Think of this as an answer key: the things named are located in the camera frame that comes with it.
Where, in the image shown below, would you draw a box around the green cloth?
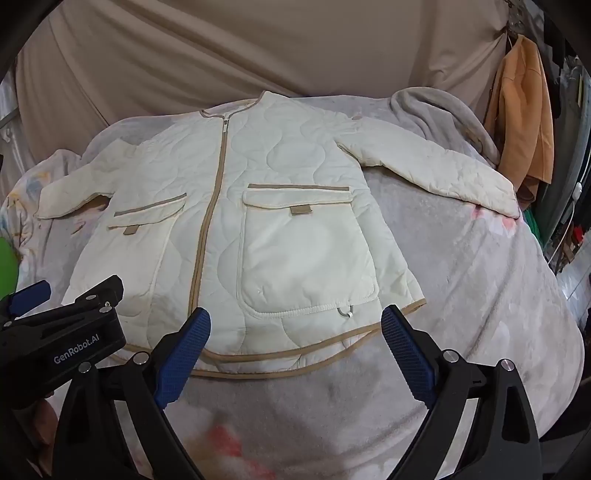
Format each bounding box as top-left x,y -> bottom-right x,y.
526,210 -> 546,245

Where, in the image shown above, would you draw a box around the orange hanging garment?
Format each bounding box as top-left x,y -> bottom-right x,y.
482,34 -> 555,204

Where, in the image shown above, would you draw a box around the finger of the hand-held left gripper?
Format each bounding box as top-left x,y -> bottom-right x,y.
0,279 -> 52,326
59,274 -> 125,319

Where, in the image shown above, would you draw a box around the white cable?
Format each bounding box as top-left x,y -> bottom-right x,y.
553,182 -> 585,278

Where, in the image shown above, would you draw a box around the white quilted jacket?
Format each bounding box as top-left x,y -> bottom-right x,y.
34,90 -> 520,381

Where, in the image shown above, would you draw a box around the dark hanging clothes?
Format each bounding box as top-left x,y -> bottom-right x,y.
536,28 -> 591,252

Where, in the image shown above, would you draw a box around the grey floral blanket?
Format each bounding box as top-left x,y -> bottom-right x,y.
0,85 -> 583,480

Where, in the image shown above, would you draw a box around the bright green object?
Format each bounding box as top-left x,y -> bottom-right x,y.
0,237 -> 21,296

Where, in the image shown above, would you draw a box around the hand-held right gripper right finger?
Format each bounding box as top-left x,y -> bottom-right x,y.
380,305 -> 543,480

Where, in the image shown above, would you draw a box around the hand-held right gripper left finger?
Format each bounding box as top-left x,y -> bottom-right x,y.
53,307 -> 213,480

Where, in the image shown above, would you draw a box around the beige backdrop cloth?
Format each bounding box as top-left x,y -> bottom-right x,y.
14,0 -> 522,153

